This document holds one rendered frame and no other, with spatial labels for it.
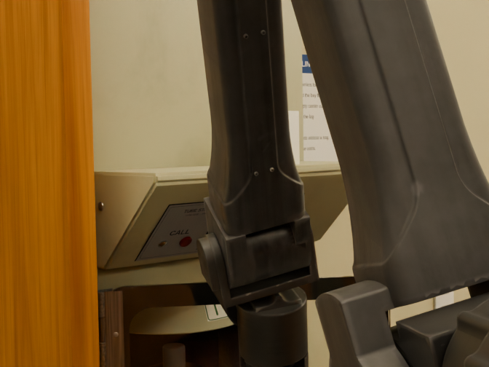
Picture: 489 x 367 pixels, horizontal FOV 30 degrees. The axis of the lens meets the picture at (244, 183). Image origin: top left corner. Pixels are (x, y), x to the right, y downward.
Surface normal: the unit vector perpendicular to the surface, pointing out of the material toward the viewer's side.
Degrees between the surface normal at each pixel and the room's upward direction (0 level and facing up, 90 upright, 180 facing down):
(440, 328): 13
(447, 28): 90
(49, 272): 90
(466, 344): 59
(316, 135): 90
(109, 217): 90
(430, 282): 80
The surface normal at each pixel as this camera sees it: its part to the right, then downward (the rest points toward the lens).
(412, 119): 0.19, -0.13
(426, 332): -0.24, -0.97
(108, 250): -0.74, 0.05
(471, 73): 0.67, 0.03
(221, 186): -0.92, 0.10
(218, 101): -0.92, 0.29
